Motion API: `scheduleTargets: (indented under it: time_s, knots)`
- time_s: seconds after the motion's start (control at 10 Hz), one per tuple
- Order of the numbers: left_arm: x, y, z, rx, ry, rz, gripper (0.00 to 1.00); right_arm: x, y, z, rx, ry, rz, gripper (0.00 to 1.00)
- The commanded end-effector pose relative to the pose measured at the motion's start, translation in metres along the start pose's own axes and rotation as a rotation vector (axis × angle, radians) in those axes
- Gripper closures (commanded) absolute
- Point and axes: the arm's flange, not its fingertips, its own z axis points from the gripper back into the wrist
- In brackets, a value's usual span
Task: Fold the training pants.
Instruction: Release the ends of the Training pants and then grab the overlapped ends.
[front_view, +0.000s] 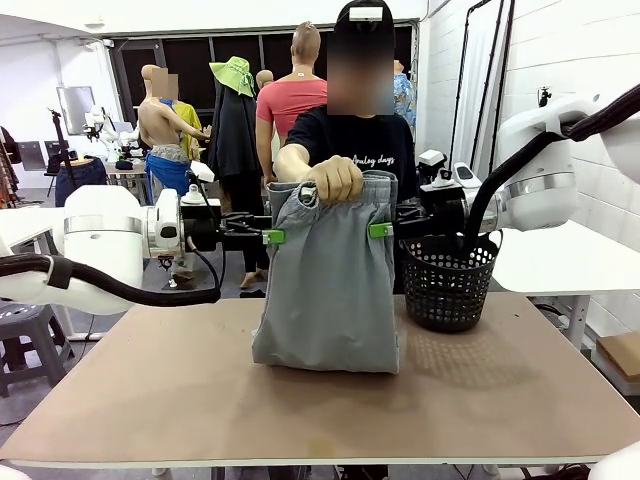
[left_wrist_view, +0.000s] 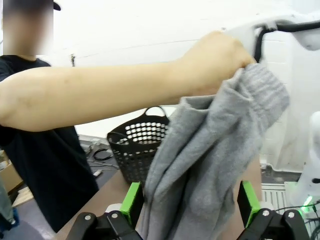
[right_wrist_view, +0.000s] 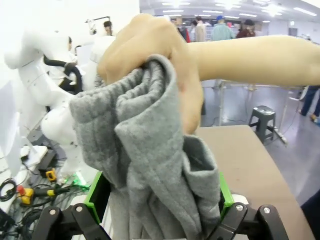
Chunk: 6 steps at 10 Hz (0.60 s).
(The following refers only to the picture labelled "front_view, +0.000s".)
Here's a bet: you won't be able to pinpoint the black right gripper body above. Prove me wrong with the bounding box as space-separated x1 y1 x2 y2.
418 184 471 241

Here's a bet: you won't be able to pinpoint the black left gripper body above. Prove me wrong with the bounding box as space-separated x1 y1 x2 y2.
179 201 227 252

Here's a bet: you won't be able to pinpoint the grey training pants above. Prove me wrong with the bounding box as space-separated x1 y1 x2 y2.
250 169 402 376

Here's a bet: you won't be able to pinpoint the black perforated plastic basket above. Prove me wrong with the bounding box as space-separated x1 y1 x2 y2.
399 228 504 334

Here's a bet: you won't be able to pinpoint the person's right forearm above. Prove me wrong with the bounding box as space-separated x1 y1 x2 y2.
274 141 322 185

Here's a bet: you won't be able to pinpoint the person's right hand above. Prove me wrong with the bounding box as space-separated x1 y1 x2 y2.
298 153 366 205

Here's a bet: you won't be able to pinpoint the blue cloth wrap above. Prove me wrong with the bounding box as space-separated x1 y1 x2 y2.
144 151 193 197

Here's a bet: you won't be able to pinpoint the mannequin in black coat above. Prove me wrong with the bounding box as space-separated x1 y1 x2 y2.
206 81 274 291

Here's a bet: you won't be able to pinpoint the person in black T-shirt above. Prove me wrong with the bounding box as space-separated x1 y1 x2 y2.
274 0 419 296

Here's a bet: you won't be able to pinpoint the mannequin in yellow shirt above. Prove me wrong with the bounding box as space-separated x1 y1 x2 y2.
172 99 212 162

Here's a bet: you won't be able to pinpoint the bare tan mannequin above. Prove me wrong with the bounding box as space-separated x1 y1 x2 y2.
137 64 212 197

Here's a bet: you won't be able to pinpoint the blue patterned shirt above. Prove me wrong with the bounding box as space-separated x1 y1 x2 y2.
391 59 418 134

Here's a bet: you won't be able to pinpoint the mannequin in red top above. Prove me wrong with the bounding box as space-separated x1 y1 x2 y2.
255 20 330 190

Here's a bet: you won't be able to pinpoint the mannequin torso in jeans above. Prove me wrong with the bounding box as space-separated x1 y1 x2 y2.
54 155 109 208

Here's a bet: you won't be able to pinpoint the green bucket hat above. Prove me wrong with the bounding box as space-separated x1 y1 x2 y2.
208 55 258 99

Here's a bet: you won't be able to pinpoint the black backdrop stand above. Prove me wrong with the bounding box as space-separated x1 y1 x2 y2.
449 0 517 172

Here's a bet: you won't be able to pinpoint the grey whiteboard panel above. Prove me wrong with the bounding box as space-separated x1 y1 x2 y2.
55 85 97 137

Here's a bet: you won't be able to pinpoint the black baseball cap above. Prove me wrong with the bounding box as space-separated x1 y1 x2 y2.
334 0 397 34

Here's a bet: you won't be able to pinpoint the grey plastic stool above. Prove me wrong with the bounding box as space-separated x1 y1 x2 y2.
0 301 76 400

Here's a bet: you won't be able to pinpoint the brown cardboard box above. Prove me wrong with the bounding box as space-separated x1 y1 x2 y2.
594 331 640 387

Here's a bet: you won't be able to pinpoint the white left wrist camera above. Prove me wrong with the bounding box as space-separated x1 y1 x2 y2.
187 159 217 185

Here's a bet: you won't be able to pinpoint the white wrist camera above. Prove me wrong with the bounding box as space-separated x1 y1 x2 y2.
187 159 217 185
416 149 447 170

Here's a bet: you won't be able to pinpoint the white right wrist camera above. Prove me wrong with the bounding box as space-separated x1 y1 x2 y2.
416 149 447 170

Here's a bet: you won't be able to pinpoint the black sleeved left arm cable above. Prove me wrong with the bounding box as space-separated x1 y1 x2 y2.
0 168 225 307

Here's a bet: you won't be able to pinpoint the black tripod with camera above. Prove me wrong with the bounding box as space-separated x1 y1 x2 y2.
46 106 82 202

